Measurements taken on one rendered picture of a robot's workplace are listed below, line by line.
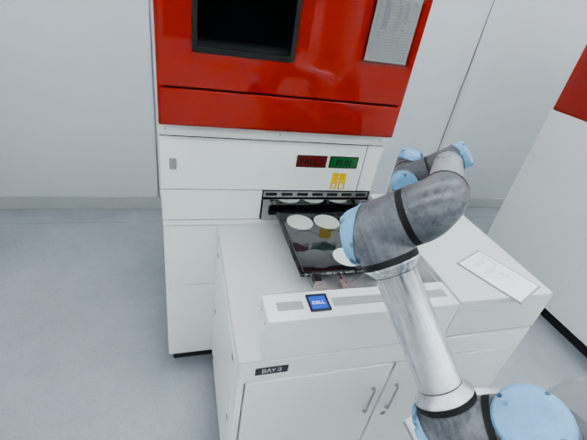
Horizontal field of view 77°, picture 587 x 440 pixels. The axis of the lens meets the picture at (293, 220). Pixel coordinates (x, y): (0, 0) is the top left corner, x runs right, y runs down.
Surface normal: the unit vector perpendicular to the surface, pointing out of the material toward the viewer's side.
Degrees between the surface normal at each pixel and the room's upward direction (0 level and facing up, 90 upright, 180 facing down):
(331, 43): 90
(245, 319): 0
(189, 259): 90
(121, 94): 90
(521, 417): 40
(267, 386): 90
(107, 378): 0
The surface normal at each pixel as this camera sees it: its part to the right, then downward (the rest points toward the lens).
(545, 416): -0.49, -0.60
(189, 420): 0.15, -0.84
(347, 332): 0.26, 0.55
